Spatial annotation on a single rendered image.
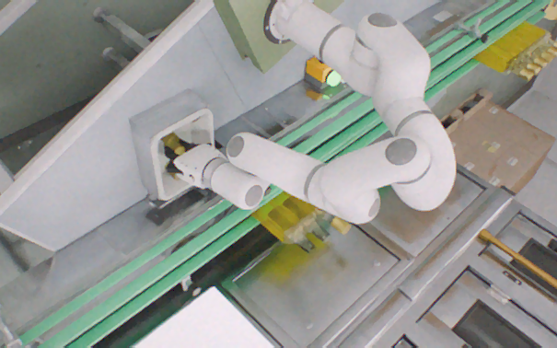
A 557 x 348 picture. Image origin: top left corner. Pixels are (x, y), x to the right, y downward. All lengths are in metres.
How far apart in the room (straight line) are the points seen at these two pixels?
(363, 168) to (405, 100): 0.19
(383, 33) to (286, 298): 0.76
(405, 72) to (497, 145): 4.66
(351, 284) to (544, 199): 5.09
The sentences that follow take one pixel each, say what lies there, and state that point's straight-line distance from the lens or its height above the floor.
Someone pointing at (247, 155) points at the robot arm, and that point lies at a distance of 1.06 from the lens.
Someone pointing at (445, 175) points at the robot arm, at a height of 1.38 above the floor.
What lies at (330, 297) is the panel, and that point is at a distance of 1.48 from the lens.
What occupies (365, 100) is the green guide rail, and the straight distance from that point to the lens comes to 1.65.
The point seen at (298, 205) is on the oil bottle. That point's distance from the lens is 1.46.
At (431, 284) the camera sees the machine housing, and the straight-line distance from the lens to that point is 1.60.
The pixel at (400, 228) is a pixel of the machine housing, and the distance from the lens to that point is 1.71.
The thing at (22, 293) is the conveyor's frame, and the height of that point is 0.80.
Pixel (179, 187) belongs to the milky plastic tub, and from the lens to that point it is 1.37.
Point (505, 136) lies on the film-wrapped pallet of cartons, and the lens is 5.78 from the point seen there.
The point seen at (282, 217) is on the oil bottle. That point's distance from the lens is 1.42.
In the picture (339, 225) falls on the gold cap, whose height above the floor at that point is 1.14.
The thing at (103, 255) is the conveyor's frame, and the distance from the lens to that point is 1.36.
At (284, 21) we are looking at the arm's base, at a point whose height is 0.87.
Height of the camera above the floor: 1.61
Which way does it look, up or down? 27 degrees down
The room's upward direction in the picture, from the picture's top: 129 degrees clockwise
